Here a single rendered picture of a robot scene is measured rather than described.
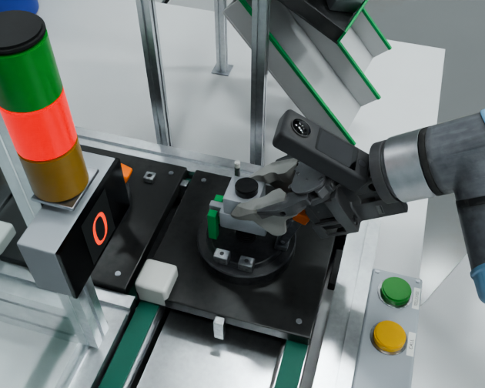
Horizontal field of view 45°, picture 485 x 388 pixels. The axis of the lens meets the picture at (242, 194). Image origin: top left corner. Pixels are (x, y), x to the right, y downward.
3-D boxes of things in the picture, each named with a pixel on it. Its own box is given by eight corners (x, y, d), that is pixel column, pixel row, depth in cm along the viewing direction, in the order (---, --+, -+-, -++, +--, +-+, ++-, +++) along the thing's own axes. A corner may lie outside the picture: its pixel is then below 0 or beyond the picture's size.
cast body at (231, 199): (273, 212, 80) (275, 178, 74) (265, 237, 77) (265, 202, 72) (215, 200, 81) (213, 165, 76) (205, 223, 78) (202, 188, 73)
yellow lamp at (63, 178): (98, 168, 53) (88, 127, 49) (72, 208, 49) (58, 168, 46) (49, 157, 53) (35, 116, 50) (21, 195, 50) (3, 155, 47)
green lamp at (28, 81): (75, 78, 45) (60, 22, 41) (41, 118, 42) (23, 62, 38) (18, 67, 46) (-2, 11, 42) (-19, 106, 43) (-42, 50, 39)
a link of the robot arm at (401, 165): (413, 161, 58) (421, 109, 63) (372, 171, 60) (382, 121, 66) (442, 210, 61) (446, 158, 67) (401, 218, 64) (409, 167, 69)
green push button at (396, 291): (409, 288, 80) (413, 279, 79) (406, 312, 78) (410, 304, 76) (381, 281, 81) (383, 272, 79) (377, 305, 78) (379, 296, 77)
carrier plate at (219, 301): (342, 209, 90) (344, 200, 88) (309, 346, 75) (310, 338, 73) (196, 177, 94) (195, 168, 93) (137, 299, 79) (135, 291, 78)
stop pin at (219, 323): (226, 332, 78) (225, 317, 75) (223, 340, 78) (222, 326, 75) (216, 329, 79) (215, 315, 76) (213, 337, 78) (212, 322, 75)
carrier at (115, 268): (188, 175, 95) (182, 117, 85) (127, 297, 79) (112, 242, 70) (55, 146, 99) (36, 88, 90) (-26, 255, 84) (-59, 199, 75)
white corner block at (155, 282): (180, 281, 81) (178, 264, 78) (168, 308, 78) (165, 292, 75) (149, 272, 82) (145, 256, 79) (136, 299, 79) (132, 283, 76)
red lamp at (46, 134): (87, 126, 49) (75, 79, 45) (58, 167, 46) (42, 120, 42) (35, 115, 50) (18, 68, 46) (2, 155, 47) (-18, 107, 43)
